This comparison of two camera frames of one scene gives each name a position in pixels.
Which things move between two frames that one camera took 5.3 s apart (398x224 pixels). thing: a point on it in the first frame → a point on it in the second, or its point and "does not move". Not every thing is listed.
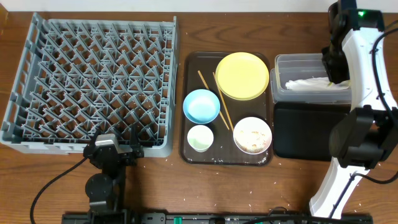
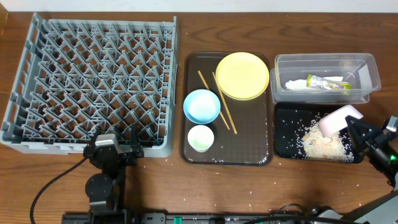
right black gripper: x=334 y=76 → x=372 y=141
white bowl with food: x=252 y=135 → x=337 y=121
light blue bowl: x=201 y=106 does not move
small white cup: x=200 y=137 does not move
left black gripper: x=123 y=152 does not move
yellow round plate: x=242 y=76 does not move
